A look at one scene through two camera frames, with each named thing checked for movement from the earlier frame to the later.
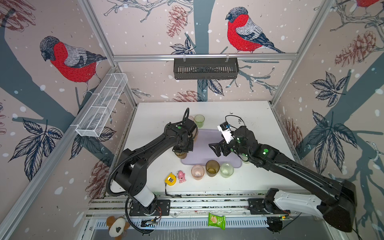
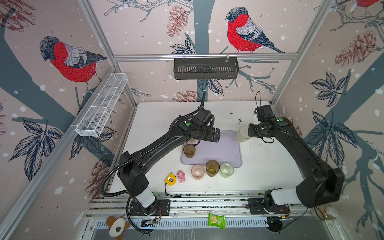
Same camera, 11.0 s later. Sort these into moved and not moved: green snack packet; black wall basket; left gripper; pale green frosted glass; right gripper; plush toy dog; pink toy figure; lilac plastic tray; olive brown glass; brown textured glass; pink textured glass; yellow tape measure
Moved: brown textured glass; pale green frosted glass; left gripper; right gripper
Not moved: black wall basket; lilac plastic tray; olive brown glass; pink textured glass; pink toy figure; green snack packet; yellow tape measure; plush toy dog
